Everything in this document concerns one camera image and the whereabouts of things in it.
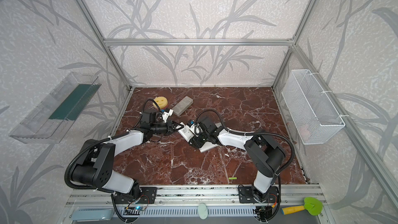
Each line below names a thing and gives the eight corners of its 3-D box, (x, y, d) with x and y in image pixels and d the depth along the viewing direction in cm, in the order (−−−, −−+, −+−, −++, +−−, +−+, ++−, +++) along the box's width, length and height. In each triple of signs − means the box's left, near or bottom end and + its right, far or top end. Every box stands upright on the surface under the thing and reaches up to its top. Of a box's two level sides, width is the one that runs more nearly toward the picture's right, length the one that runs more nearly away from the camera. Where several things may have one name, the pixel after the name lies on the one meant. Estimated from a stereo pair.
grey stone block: (171, 112, 108) (170, 109, 105) (186, 98, 116) (185, 95, 113) (179, 117, 105) (178, 114, 102) (193, 102, 114) (193, 99, 111)
